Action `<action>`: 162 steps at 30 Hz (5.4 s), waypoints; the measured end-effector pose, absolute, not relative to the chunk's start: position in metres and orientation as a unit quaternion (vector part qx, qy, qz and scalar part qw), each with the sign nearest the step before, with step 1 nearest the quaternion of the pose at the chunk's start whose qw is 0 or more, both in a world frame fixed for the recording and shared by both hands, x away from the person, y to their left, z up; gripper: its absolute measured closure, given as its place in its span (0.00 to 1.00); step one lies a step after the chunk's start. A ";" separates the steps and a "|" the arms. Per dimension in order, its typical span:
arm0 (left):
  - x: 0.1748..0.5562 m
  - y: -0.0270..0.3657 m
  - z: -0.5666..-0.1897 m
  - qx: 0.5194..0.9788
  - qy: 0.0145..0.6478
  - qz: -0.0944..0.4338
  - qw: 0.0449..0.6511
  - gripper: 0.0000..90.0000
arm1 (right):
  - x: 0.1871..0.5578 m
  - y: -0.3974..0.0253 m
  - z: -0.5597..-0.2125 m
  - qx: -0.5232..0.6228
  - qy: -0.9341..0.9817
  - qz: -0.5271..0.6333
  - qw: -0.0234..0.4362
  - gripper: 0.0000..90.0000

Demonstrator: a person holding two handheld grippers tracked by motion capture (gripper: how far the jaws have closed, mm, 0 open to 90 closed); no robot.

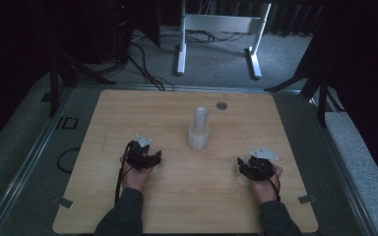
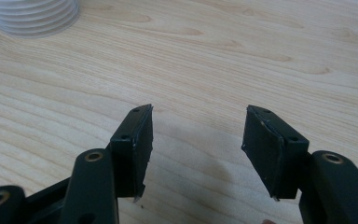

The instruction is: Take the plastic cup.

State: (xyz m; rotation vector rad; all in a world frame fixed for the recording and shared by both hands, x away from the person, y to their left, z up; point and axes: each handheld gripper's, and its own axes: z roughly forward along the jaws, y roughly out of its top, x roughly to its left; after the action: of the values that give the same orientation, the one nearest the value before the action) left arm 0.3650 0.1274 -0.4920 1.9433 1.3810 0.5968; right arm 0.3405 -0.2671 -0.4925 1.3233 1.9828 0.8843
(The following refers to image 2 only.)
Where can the stack of clear plastic cups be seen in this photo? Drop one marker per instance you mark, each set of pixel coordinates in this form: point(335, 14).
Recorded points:
point(32, 17)

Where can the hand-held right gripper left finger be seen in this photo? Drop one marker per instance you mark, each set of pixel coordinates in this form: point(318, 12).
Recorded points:
point(132, 149)

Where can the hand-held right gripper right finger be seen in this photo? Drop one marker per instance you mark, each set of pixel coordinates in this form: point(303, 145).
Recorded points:
point(268, 146)

